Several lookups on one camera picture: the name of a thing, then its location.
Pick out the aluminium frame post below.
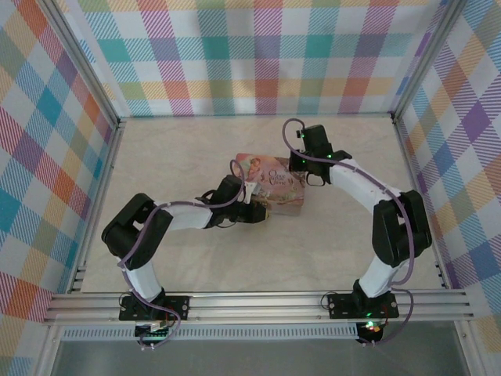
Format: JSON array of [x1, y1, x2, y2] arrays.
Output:
[[38, 0, 121, 131], [390, 0, 469, 123]]

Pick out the left aluminium side rail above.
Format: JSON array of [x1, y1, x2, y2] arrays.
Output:
[[67, 118, 127, 295]]

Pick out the right aluminium side rail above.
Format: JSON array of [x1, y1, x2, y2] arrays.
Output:
[[391, 116, 452, 291]]

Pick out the aluminium side rail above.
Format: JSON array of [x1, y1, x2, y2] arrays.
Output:
[[67, 118, 127, 295], [391, 116, 452, 291]]

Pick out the black controller with lit leds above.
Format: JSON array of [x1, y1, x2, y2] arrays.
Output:
[[357, 320, 383, 344]]

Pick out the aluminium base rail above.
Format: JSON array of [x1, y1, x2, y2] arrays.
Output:
[[41, 288, 477, 327]]

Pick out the left aluminium frame post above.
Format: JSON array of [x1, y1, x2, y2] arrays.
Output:
[[38, 0, 121, 131]]

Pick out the pink illustrated tin box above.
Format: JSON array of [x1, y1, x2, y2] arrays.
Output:
[[230, 151, 309, 218]]

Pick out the green circuit board with plug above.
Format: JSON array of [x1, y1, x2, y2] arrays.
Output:
[[134, 320, 174, 340]]

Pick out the right aluminium frame post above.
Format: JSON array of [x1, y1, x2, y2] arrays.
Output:
[[390, 0, 469, 123]]

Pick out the perforated grey cable duct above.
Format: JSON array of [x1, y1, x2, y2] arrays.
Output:
[[60, 326, 359, 342]]

